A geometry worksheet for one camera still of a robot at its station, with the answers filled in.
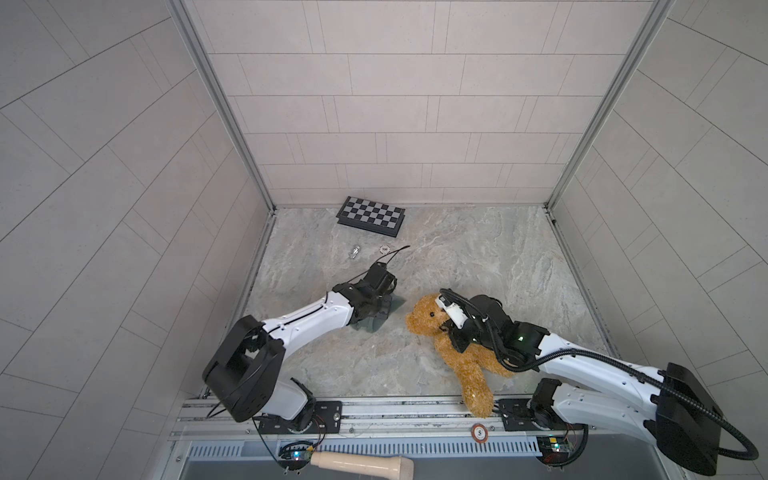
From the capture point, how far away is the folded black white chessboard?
43.3 inches

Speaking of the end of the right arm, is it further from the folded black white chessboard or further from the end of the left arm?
the folded black white chessboard

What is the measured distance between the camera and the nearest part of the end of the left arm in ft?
2.00

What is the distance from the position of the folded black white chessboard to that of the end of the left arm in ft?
1.31
